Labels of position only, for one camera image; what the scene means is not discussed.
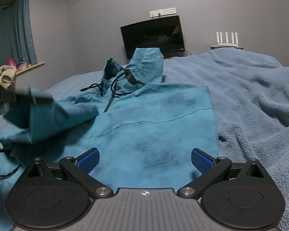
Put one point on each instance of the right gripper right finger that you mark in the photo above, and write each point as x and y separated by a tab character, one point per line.
235	195

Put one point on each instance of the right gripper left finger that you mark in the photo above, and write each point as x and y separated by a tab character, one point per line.
55	195

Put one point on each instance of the teal zip jacket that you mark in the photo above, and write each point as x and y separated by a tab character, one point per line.
144	118

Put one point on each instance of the beige cloth on sill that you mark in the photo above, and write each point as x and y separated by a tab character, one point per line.
7	76

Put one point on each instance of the pink toy on sill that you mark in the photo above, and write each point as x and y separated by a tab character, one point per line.
12	62

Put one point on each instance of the wooden window sill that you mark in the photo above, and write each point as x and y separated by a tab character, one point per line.
28	67

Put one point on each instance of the teal curtain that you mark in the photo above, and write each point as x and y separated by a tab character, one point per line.
16	39

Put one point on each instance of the blue fleece blanket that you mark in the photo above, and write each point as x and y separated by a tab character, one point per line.
250	97

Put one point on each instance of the white wifi router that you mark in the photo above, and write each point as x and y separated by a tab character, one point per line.
226	40

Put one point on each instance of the black monitor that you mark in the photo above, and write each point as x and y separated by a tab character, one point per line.
164	33

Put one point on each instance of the white wall power strip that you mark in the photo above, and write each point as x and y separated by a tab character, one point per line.
162	12

